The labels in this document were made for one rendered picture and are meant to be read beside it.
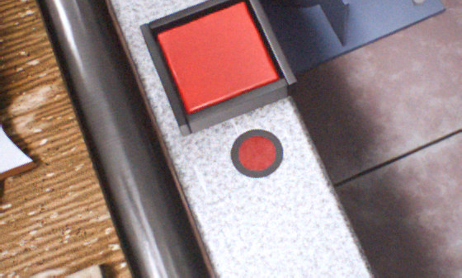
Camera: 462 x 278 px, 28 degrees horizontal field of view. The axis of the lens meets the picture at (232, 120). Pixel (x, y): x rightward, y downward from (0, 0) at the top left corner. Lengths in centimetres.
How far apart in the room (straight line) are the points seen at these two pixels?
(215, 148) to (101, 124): 7
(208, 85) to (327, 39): 107
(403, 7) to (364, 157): 29
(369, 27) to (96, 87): 109
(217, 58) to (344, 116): 101
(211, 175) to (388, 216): 97
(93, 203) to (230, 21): 14
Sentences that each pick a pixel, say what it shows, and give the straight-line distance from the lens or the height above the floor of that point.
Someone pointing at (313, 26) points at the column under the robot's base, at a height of 1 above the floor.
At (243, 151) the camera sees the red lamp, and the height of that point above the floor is 92.
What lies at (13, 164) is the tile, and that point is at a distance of 53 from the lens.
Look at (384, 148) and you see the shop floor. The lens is 155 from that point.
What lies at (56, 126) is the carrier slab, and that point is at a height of 94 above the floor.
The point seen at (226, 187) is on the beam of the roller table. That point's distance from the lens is 55.
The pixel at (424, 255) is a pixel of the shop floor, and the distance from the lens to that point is 149.
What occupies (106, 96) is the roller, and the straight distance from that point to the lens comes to 58.
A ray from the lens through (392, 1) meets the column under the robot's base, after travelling 166.
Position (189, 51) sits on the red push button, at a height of 93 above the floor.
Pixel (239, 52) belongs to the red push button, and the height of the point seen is 93.
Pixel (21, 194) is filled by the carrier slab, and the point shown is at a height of 94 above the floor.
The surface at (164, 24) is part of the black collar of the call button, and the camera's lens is 58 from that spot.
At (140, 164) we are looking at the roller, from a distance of 56.
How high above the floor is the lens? 143
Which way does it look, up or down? 65 degrees down
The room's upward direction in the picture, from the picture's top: 12 degrees counter-clockwise
